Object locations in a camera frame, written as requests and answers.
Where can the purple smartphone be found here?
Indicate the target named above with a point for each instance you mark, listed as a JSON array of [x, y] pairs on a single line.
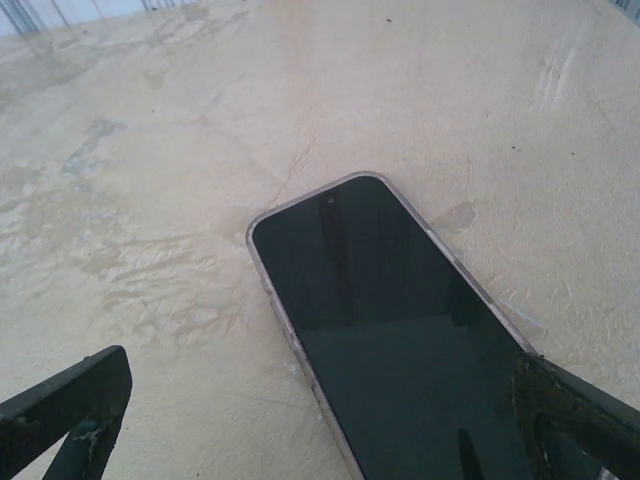
[[380, 310]]

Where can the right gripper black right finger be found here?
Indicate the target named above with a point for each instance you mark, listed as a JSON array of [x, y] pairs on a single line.
[[560, 400]]

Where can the clear phone case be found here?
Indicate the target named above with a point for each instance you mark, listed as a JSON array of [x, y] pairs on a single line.
[[249, 237]]

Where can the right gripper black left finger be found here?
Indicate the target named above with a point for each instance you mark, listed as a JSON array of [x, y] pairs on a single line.
[[65, 390]]

